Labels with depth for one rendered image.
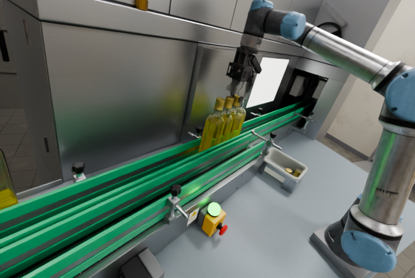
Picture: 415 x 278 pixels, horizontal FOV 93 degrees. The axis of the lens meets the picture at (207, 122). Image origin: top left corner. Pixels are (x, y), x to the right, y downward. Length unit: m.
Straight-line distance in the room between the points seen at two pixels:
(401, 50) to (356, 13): 2.38
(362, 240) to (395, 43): 3.62
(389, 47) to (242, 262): 3.80
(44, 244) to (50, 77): 0.36
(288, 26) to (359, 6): 1.11
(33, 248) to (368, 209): 0.79
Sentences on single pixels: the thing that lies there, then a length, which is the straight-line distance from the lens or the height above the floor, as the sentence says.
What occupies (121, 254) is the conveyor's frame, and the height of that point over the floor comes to 0.88.
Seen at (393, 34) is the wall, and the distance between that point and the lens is 4.17.
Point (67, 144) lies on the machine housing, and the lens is 0.69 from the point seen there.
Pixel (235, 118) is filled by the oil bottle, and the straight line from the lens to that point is 0.86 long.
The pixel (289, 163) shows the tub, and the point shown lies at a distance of 1.23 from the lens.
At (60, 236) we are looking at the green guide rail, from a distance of 0.59.
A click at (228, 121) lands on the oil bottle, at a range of 0.81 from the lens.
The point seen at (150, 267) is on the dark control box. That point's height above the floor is 0.83.
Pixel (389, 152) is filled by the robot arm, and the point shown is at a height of 1.22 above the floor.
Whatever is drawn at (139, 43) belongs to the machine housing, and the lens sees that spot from 0.65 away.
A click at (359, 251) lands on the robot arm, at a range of 0.76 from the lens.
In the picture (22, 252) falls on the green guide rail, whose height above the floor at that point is 0.94.
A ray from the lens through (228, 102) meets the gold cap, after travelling 0.79.
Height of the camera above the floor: 1.40
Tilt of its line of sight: 26 degrees down
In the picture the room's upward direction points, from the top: 14 degrees clockwise
